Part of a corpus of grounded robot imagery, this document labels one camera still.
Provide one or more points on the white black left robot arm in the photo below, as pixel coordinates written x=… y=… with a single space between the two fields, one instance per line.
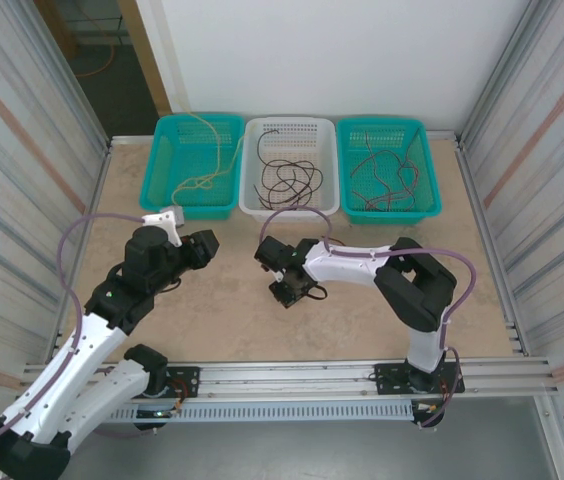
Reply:
x=72 y=360

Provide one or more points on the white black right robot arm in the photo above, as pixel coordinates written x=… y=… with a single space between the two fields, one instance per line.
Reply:
x=342 y=260

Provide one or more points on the teal plastic basket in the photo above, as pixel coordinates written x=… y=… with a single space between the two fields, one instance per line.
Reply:
x=187 y=160
x=387 y=160

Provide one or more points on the white plastic basket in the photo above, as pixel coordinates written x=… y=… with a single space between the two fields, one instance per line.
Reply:
x=289 y=150

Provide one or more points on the grey metal shelf panel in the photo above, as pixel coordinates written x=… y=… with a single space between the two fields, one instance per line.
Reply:
x=287 y=450

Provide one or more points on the wooden furniture piece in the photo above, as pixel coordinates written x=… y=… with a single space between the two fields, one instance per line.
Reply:
x=59 y=25

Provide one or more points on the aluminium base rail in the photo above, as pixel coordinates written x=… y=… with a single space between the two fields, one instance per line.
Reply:
x=287 y=372

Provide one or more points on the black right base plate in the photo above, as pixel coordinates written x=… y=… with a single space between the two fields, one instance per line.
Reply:
x=387 y=375

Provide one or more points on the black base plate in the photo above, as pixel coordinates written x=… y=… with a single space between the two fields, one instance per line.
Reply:
x=387 y=375
x=187 y=375

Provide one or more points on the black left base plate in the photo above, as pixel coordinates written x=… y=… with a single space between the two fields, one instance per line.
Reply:
x=187 y=375

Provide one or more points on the aluminium frame post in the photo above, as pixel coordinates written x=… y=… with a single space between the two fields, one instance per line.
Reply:
x=84 y=100
x=494 y=75

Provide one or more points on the wooden door frame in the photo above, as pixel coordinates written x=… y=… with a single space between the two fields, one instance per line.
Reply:
x=144 y=50

